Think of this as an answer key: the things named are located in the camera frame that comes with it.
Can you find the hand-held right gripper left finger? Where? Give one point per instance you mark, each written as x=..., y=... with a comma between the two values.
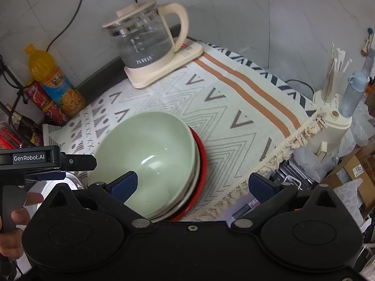
x=124, y=186

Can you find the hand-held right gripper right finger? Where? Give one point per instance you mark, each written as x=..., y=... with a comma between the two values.
x=259, y=186

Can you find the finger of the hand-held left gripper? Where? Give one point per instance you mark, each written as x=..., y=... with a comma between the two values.
x=79, y=162

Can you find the pale green bowl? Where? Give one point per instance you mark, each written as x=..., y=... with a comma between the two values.
x=140, y=143

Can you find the red plate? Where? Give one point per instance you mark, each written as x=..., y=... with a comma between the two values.
x=204, y=164

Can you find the white bowl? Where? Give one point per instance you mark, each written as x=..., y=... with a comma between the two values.
x=195, y=166

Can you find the person's left hand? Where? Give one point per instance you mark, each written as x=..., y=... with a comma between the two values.
x=20, y=216

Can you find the shiny metal vessel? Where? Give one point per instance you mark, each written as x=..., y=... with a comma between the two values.
x=73, y=181

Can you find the silver ribbed case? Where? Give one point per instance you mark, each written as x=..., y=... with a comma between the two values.
x=296, y=169

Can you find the red soda bottle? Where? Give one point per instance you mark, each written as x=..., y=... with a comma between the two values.
x=44, y=102

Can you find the black metal rack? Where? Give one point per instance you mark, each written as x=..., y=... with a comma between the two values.
x=11, y=93

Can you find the orange juice bottle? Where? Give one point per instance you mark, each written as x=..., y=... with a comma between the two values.
x=58, y=90

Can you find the cream countertop appliance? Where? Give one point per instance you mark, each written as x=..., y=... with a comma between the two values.
x=328, y=128

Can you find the patterned fringed tablecloth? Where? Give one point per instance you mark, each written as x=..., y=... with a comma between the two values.
x=234, y=99

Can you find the cardboard box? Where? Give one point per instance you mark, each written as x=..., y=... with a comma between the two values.
x=351, y=172

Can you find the cream kettle base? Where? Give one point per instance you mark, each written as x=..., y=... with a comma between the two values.
x=164, y=70

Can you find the pale blue water bottle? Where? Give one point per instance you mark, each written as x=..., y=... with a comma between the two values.
x=353, y=93

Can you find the glass kettle with cream lid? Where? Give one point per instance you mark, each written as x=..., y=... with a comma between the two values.
x=140, y=44

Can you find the paper-wrapped straws bundle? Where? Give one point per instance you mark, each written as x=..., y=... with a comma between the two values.
x=335, y=70

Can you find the small hanging ornament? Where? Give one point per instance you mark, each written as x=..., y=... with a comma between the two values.
x=368, y=42

